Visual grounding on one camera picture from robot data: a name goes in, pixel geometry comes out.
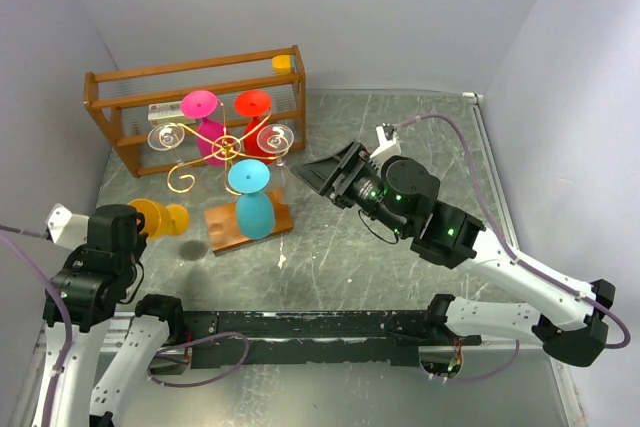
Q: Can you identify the clear flute glass three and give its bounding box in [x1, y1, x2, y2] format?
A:
[147, 123, 185, 165]

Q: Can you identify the yellow plastic wine glass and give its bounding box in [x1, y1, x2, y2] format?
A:
[128, 199, 190, 240]

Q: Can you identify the white red box on shelf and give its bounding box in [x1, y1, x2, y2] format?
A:
[147, 101, 196, 126]

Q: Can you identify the blue plastic wine glass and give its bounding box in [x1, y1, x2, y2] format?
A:
[227, 159, 275, 240]

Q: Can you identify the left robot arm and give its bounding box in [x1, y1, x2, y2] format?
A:
[32, 204, 187, 426]

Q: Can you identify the clear flute glass one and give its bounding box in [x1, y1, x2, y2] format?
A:
[271, 165, 292, 205]

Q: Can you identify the gold wire wine glass rack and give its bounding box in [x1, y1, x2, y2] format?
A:
[158, 96, 295, 257]

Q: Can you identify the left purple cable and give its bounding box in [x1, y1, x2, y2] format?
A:
[0, 224, 74, 427]

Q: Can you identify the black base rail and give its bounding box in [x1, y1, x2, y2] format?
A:
[168, 310, 456, 369]

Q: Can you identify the pink plastic wine glass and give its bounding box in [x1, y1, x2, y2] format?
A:
[180, 90, 226, 166]

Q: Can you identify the red plastic wine glass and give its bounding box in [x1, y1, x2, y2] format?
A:
[234, 90, 272, 157]

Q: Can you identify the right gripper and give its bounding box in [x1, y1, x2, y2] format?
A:
[291, 139, 410, 236]

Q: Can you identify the yellow block on shelf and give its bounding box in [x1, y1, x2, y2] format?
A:
[271, 55, 295, 74]

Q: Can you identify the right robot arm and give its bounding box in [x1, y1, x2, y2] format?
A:
[291, 142, 615, 367]

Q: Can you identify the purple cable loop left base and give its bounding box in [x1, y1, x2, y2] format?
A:
[145, 331, 250, 389]

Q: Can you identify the orange wooden shelf rack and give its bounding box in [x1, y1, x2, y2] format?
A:
[84, 45, 307, 177]

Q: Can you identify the clear flute glass two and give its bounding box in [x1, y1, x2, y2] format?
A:
[257, 124, 295, 167]

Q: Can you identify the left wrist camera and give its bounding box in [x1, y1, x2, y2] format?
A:
[46, 203, 89, 251]

